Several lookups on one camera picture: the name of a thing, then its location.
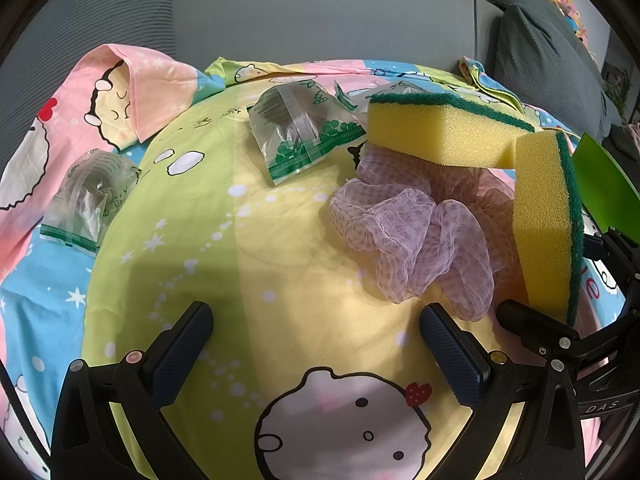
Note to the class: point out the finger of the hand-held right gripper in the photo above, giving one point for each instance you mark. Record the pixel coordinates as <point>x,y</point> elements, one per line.
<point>535,322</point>
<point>622,260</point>

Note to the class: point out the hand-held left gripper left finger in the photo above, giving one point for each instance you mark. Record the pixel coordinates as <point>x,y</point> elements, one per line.
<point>182,355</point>

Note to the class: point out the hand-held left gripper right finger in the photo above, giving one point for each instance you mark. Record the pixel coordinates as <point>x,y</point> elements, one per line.
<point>452,355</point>

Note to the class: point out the yellow and green sponge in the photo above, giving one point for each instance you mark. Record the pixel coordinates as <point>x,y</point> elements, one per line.
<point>542,230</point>
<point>440,130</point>

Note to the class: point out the purple mesh bath ball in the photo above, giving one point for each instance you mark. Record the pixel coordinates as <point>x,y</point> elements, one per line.
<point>400,220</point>

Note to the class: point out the clear green-printed plastic packet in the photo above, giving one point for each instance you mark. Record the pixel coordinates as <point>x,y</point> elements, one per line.
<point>295,130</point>
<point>85,200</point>
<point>355,95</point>

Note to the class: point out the pink cloth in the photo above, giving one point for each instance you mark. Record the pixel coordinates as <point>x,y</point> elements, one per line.
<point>634,132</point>

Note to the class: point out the cartoon printed blanket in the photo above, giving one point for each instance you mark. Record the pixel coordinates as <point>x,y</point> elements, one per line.
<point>280,260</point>

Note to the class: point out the green potted plant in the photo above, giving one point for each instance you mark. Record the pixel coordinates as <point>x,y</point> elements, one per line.
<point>616,90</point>

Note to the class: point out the pile of plush toys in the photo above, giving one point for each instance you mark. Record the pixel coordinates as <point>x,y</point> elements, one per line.
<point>570,10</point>

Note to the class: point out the grey sofa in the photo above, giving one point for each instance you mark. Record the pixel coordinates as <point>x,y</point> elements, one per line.
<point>325,10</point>

